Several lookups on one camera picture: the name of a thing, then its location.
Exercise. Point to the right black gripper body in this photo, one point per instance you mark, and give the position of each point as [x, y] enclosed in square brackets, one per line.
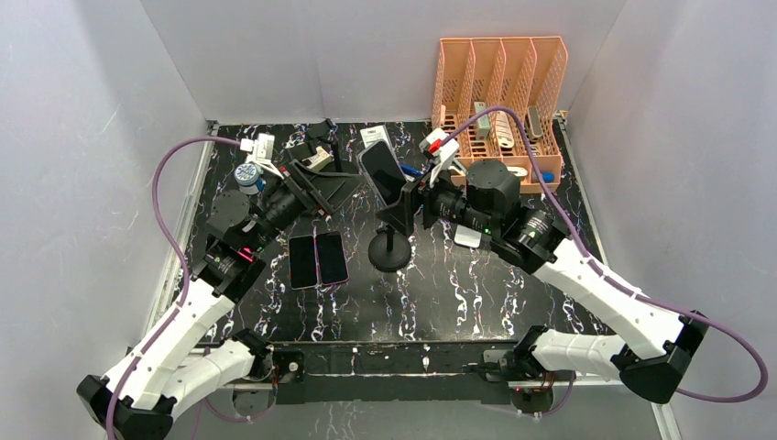
[445, 202]

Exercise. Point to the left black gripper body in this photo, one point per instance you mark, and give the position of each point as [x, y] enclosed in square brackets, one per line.
[282, 207]

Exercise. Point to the black phone stand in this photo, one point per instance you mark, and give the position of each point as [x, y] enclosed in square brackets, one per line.
[322, 135]
[304, 153]
[389, 251]

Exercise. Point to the clear-case phone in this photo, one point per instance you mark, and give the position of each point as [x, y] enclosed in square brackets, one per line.
[382, 171]

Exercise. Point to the purple-edged phone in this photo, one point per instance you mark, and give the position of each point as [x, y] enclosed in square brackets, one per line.
[331, 258]

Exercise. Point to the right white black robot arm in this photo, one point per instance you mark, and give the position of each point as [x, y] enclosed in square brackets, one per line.
[649, 349]

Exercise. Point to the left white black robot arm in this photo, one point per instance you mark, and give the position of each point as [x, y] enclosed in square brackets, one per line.
[142, 395]

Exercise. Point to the cream box with red label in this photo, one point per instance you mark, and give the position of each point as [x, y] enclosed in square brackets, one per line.
[319, 160]

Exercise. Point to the blue black stapler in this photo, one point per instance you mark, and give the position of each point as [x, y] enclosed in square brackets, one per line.
[410, 173]

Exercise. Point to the blue white jar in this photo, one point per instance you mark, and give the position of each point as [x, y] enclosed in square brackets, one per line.
[248, 177]

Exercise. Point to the grey stapler in organizer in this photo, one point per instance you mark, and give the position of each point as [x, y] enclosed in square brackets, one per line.
[482, 125]

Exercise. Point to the white ribbed item in organizer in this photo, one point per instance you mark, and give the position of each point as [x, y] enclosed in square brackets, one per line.
[503, 131]

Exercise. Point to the grey item in organizer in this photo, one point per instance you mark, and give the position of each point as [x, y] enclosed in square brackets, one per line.
[533, 124]

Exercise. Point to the orange file organizer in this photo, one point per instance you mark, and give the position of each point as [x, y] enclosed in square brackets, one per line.
[515, 72]

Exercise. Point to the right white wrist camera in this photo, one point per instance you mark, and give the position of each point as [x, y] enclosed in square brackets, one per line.
[442, 155]

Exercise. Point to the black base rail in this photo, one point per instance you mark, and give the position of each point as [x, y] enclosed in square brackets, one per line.
[394, 370]

